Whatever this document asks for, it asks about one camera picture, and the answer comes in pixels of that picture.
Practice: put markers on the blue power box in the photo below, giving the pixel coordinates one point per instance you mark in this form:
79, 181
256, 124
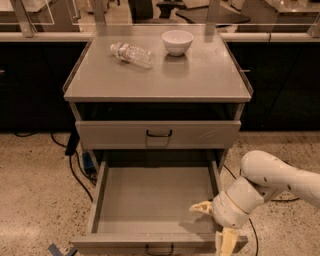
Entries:
88, 165

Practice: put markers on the black power adapter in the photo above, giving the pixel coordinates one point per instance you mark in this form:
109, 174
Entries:
72, 143

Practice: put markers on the clear plastic water bottle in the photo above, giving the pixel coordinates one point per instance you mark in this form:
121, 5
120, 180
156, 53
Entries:
133, 54

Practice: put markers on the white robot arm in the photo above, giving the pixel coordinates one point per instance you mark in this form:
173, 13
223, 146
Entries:
263, 177

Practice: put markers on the black office chair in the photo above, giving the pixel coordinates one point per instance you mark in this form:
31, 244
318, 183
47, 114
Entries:
142, 10

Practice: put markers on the blue tape floor mark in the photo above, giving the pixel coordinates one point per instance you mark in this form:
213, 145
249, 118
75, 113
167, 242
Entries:
55, 251

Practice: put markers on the white ceramic bowl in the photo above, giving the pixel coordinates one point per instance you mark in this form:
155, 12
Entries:
177, 42

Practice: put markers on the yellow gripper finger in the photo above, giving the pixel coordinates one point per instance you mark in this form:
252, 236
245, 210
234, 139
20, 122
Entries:
225, 242
204, 207

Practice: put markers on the grey metal drawer cabinet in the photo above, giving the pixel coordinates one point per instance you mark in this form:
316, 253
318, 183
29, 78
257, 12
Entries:
205, 84

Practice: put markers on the grey drawer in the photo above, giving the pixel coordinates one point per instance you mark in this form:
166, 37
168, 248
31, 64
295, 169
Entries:
145, 211
157, 134

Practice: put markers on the grey top drawer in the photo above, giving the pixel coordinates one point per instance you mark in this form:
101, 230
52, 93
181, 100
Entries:
157, 134

